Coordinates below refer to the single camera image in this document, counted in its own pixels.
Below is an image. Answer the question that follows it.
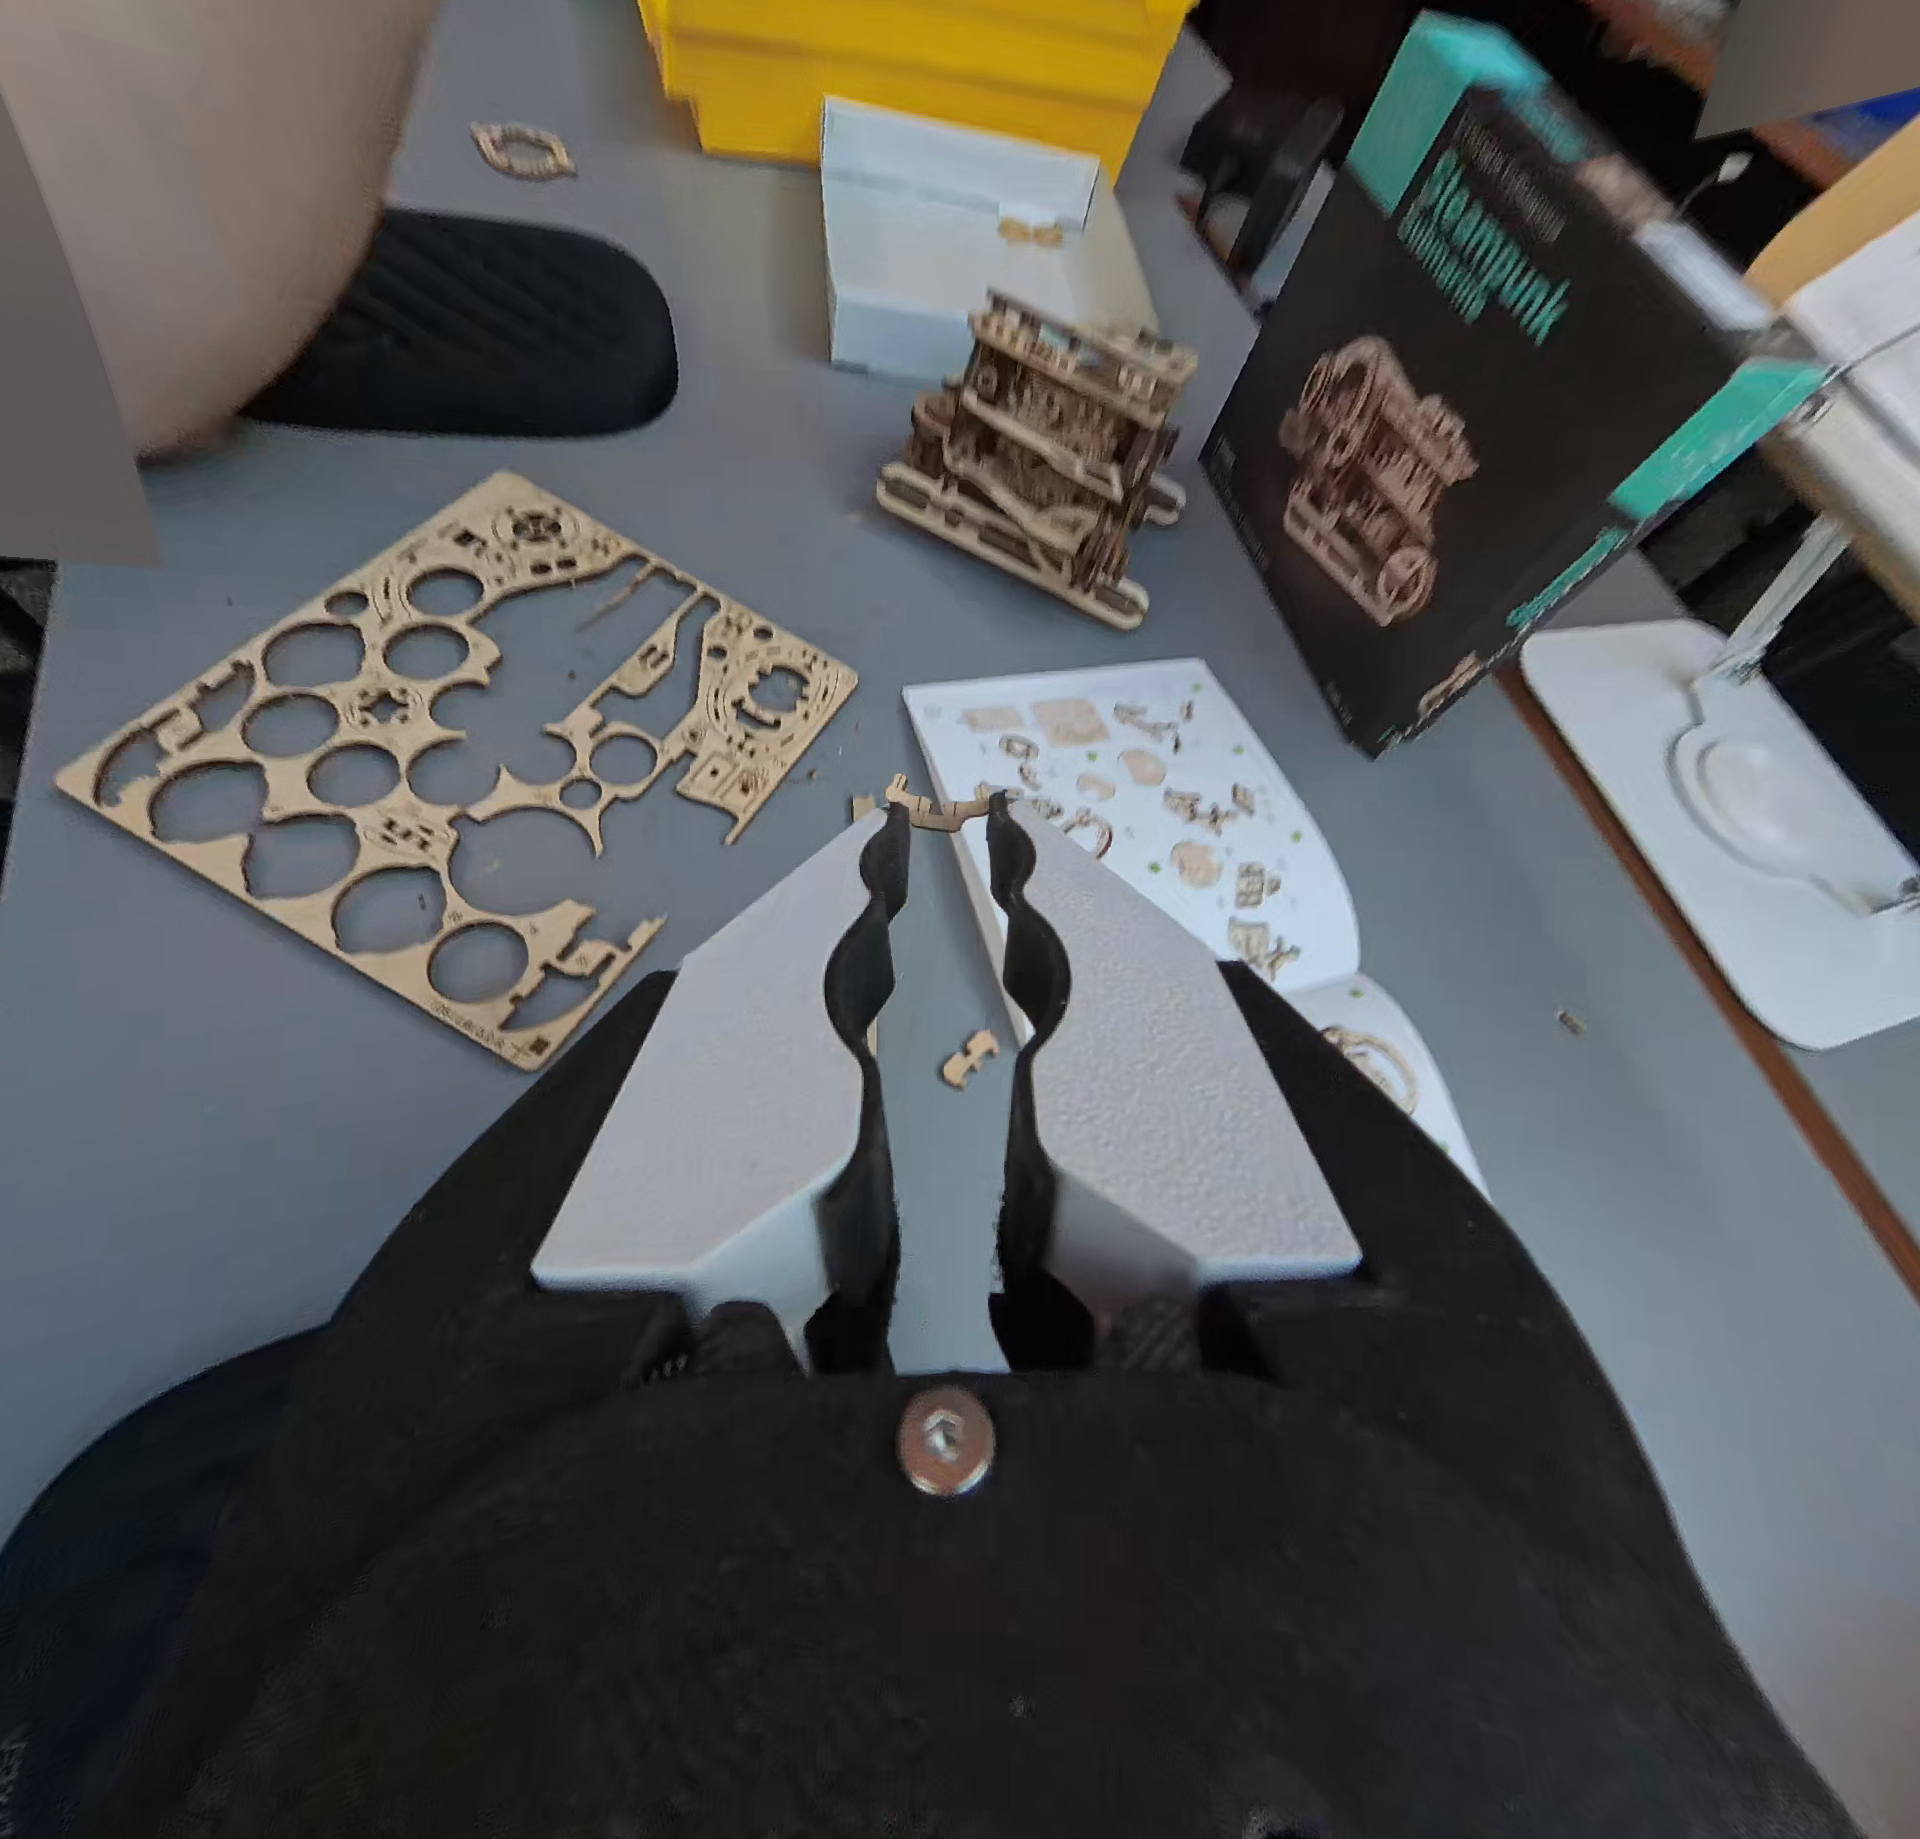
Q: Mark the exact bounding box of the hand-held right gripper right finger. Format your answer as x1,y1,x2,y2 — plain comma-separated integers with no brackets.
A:
980,790,1364,1372

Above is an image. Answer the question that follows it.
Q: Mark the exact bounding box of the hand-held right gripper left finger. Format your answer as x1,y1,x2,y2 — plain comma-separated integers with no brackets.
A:
529,802,916,1372

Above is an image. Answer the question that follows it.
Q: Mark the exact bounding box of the small hooked wooden part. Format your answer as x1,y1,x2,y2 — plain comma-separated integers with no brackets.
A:
849,773,991,835

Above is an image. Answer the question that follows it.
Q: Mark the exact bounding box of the model instruction booklet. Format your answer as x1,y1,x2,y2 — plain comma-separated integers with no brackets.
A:
901,653,1489,1199

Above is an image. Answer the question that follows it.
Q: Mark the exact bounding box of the laser-cut wooden parts sheet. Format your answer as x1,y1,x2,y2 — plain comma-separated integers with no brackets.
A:
55,468,861,1076

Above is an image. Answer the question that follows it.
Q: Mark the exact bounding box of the assembled wooden engine model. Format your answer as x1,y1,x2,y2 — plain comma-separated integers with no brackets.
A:
871,291,1202,630

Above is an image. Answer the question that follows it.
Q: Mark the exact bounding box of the black and teal model box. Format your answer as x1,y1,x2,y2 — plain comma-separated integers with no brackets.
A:
1193,9,1841,761

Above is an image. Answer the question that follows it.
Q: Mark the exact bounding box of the black textured armrest pad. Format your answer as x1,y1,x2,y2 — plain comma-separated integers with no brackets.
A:
0,1326,307,1839
236,209,680,442

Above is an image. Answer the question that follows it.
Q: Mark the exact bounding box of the white cardboard box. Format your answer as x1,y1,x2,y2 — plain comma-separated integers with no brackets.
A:
820,93,1160,380

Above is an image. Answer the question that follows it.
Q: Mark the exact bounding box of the black device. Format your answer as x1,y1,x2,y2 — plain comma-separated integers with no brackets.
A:
1181,84,1348,280

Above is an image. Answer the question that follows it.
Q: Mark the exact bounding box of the yellow plastic bin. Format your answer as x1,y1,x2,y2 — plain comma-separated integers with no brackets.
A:
621,0,1202,170

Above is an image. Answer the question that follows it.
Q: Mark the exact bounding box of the brown cardboard box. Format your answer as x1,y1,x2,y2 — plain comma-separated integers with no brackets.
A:
1744,121,1920,308

